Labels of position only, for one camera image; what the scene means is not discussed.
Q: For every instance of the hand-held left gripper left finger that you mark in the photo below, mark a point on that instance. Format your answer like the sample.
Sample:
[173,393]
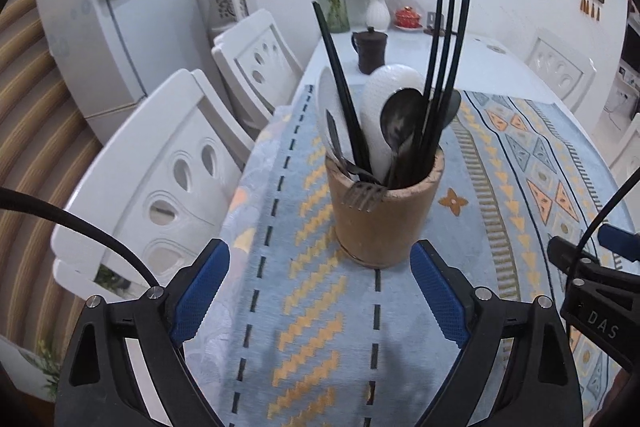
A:
[200,292]

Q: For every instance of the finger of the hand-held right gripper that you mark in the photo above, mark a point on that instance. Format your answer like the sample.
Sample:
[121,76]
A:
[570,257]
[622,244]

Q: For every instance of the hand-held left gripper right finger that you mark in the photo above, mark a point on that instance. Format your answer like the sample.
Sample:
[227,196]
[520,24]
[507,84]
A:
[440,297]

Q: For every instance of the wooden utensil holder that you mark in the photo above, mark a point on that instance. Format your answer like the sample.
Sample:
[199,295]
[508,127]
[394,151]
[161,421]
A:
[385,227]

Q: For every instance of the white dotted rice paddle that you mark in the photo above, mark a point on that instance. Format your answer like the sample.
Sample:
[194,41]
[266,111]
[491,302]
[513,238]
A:
[330,92]
[380,107]

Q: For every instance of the white dining chair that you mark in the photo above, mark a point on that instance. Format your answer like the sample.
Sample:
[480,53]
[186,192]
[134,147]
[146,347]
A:
[625,157]
[240,42]
[536,49]
[125,147]

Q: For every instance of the pale floral tablecloth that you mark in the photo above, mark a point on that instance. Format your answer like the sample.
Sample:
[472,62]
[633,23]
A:
[240,207]

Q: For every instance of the blue patterned table runner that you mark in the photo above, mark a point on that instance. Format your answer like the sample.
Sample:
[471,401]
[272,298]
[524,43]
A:
[310,357]

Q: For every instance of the green plant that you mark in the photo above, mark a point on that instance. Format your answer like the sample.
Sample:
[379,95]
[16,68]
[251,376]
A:
[50,367]

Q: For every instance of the dark brown lidded pitcher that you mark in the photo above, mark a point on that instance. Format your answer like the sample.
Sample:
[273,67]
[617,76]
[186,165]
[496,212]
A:
[370,54]

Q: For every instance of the silver refrigerator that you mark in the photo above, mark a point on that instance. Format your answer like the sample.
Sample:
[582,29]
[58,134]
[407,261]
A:
[125,47]

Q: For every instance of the small grey cup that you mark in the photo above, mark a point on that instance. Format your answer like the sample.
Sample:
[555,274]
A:
[433,24]

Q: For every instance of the red lidded tea cup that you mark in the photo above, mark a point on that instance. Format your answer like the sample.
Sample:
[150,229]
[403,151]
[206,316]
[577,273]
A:
[407,17]

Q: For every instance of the orange wall tassels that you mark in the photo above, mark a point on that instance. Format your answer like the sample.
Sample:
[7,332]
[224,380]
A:
[584,7]

